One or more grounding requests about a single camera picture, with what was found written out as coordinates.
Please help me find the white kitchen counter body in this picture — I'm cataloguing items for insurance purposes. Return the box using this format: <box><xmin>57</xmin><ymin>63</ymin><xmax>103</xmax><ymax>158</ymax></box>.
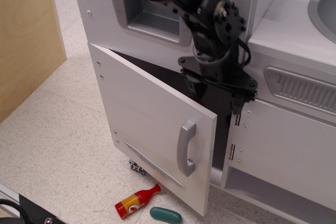
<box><xmin>221</xmin><ymin>0</ymin><xmax>335</xmax><ymax>223</ymax></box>

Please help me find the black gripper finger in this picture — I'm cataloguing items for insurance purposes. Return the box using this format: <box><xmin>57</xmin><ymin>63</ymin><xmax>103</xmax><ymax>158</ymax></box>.
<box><xmin>230</xmin><ymin>93</ymin><xmax>249</xmax><ymax>114</ymax></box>
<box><xmin>181</xmin><ymin>69</ymin><xmax>207</xmax><ymax>100</ymax></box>

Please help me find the grey toy sink basin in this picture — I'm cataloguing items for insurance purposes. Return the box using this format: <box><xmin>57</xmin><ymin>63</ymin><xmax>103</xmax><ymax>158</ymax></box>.
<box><xmin>308</xmin><ymin>0</ymin><xmax>336</xmax><ymax>43</ymax></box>

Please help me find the red toy sauce bottle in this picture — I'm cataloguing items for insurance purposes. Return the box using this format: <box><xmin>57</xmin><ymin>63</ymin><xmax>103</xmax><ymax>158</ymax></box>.
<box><xmin>115</xmin><ymin>184</ymin><xmax>161</xmax><ymax>219</ymax></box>

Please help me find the aluminium extrusion rail under fridge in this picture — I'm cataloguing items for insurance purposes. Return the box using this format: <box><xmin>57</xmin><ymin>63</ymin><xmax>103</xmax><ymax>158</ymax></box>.
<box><xmin>129</xmin><ymin>159</ymin><xmax>146</xmax><ymax>176</ymax></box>

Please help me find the brass hinge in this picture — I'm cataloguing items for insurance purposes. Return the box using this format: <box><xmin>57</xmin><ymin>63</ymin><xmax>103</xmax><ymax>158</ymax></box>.
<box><xmin>228</xmin><ymin>144</ymin><xmax>235</xmax><ymax>160</ymax></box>
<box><xmin>235</xmin><ymin>114</ymin><xmax>241</xmax><ymax>126</ymax></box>

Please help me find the plywood board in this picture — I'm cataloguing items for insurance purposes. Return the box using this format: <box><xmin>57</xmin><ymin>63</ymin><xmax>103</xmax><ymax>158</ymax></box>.
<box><xmin>1</xmin><ymin>0</ymin><xmax>66</xmax><ymax>121</ymax></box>

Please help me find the lower brass hinge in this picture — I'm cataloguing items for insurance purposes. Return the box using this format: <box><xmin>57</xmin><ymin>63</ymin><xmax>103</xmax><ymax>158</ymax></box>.
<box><xmin>228</xmin><ymin>144</ymin><xmax>235</xmax><ymax>160</ymax></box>

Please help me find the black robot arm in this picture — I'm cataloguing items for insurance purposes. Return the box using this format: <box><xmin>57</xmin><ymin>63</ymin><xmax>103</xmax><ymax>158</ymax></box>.
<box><xmin>145</xmin><ymin>0</ymin><xmax>258</xmax><ymax>115</ymax></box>

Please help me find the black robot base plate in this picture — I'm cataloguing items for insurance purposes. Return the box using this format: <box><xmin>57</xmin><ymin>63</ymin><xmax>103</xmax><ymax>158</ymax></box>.
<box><xmin>0</xmin><ymin>194</ymin><xmax>66</xmax><ymax>224</ymax></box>

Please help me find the green toy pickle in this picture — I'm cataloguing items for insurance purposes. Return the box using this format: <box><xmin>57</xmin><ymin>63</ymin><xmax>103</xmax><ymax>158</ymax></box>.
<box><xmin>150</xmin><ymin>207</ymin><xmax>182</xmax><ymax>223</ymax></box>

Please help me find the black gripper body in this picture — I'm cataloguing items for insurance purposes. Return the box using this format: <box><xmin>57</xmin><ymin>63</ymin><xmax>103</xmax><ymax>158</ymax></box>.
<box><xmin>178</xmin><ymin>57</ymin><xmax>258</xmax><ymax>101</ymax></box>

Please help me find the upper brass hinge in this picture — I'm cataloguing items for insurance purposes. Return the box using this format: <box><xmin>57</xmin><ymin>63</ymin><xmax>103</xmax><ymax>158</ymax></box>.
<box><xmin>235</xmin><ymin>114</ymin><xmax>241</xmax><ymax>126</ymax></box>

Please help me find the aluminium rail at corner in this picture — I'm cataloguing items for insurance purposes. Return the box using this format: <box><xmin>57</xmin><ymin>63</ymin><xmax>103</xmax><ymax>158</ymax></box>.
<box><xmin>0</xmin><ymin>183</ymin><xmax>20</xmax><ymax>205</ymax></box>

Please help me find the silver fridge door handle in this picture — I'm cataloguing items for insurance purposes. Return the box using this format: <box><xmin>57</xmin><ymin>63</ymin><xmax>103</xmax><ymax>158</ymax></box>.
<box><xmin>176</xmin><ymin>119</ymin><xmax>196</xmax><ymax>177</ymax></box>

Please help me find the white cabinet door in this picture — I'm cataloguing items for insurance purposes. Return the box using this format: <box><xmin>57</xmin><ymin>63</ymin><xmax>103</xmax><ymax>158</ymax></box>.
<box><xmin>228</xmin><ymin>101</ymin><xmax>335</xmax><ymax>209</ymax></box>

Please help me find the silver vent panel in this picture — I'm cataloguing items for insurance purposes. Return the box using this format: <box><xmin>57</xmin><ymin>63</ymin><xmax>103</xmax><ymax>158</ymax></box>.
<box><xmin>264</xmin><ymin>66</ymin><xmax>335</xmax><ymax>115</ymax></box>

